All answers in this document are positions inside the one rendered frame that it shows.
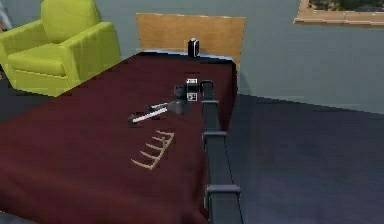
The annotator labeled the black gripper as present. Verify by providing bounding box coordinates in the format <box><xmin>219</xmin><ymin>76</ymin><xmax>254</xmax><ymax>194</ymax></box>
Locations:
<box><xmin>127</xmin><ymin>84</ymin><xmax>188</xmax><ymax>126</ymax></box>

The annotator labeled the tan five-tine pitchfork blade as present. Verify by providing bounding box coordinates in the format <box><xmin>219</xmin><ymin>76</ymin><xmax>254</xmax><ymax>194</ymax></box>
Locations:
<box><xmin>130</xmin><ymin>130</ymin><xmax>176</xmax><ymax>171</ymax></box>

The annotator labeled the bed with dark red cover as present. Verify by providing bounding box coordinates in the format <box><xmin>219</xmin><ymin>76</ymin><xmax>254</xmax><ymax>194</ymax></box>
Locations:
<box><xmin>0</xmin><ymin>12</ymin><xmax>247</xmax><ymax>224</ymax></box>

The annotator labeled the lime green armchair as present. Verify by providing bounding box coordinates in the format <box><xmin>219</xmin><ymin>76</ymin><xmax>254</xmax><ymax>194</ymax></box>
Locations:
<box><xmin>0</xmin><ymin>0</ymin><xmax>122</xmax><ymax>98</ymax></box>

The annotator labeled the wood-framed wall picture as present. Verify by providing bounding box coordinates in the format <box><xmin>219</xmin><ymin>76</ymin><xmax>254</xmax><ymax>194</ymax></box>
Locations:
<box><xmin>293</xmin><ymin>0</ymin><xmax>384</xmax><ymax>28</ymax></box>

